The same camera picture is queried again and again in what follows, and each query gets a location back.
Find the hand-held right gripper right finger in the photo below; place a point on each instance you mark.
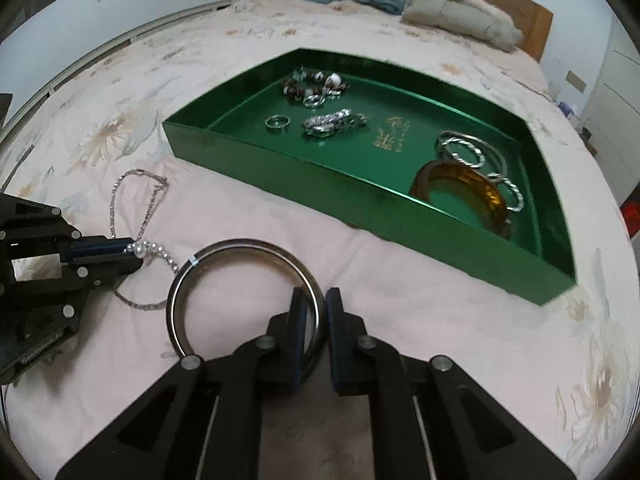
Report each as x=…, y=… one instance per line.
x=334, y=350

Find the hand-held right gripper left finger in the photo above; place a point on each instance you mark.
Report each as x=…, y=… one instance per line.
x=300, y=345

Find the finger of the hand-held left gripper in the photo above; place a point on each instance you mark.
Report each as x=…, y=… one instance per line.
x=100, y=247
x=105, y=270

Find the large silver bangle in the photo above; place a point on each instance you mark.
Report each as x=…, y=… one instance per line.
x=245, y=244

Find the green tray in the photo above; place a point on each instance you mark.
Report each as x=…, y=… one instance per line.
x=360, y=160

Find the silver link watch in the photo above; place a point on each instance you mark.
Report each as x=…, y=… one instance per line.
x=325, y=124

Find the floral bedsheet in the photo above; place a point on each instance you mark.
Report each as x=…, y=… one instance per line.
x=400, y=310

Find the amber bangle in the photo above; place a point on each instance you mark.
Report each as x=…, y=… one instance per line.
x=480, y=180

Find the twisted silver bangle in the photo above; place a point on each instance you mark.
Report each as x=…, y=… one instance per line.
x=517, y=197
x=465, y=164

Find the thin silver bangle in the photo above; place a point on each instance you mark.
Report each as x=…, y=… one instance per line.
x=495, y=152

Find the red bag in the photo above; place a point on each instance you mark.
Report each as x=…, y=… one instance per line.
x=632, y=222

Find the beige fur-trimmed jacket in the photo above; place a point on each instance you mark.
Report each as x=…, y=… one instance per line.
x=460, y=15

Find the wooden headboard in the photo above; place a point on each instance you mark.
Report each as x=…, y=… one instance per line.
x=540, y=30

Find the white wardrobe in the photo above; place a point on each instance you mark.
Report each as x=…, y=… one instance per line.
x=615, y=90

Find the wall socket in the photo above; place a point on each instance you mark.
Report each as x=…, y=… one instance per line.
x=576, y=81

